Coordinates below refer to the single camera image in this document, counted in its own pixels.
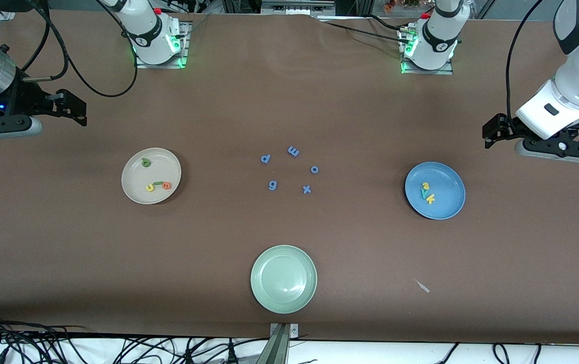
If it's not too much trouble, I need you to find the beige brown plate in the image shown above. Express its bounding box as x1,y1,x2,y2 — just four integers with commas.
121,148,182,205

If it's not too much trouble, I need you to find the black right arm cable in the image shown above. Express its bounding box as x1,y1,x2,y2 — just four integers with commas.
21,0,138,98

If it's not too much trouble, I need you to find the aluminium table corner profile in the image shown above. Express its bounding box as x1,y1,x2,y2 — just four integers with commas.
0,10,16,37

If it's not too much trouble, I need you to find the black base cable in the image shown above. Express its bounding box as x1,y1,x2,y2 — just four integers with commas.
363,14,411,33
318,19,411,45

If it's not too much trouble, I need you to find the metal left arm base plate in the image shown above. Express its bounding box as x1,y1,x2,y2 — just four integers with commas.
400,25,454,75

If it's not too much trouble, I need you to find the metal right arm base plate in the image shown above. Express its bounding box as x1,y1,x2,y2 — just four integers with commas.
134,20,189,69

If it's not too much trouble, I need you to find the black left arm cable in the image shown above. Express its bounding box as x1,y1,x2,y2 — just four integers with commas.
505,0,545,122

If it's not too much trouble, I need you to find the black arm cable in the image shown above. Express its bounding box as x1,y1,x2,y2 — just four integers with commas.
505,0,545,122
21,0,138,98

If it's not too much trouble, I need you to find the tangle of black cables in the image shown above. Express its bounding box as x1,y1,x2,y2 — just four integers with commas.
0,311,250,364

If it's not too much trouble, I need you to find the aluminium frame structure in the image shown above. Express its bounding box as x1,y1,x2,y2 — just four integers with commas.
221,0,371,16

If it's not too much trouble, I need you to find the brown table cover sheet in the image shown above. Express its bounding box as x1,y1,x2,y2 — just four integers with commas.
0,9,579,345

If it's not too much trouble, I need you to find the blue plate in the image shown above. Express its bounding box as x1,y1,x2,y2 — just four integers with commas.
404,162,466,220

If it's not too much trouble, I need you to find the orange object behind table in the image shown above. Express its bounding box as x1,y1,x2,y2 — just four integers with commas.
383,0,424,12

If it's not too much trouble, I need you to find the aluminium profile beam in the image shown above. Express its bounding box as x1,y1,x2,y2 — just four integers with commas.
257,323,300,364

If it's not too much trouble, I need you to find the pale green plate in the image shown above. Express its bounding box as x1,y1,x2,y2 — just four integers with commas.
250,245,318,314

